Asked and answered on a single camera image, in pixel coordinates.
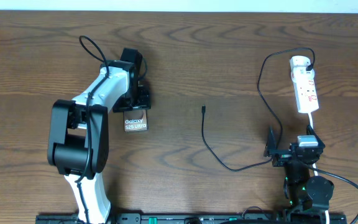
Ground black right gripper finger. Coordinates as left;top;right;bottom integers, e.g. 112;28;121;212
264;127;277;157
306;124;325;146

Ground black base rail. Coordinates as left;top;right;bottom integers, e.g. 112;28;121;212
35;210;347;224

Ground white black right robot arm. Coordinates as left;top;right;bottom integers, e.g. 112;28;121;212
264;125;334;223

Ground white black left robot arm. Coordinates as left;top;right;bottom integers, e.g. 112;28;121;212
35;48;151;223

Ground white power strip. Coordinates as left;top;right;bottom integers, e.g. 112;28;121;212
290;55;319;114

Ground black USB charging cable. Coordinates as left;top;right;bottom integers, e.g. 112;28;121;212
201;47;316;172

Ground white USB charger adapter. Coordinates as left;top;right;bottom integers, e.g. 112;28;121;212
291;66;315;83

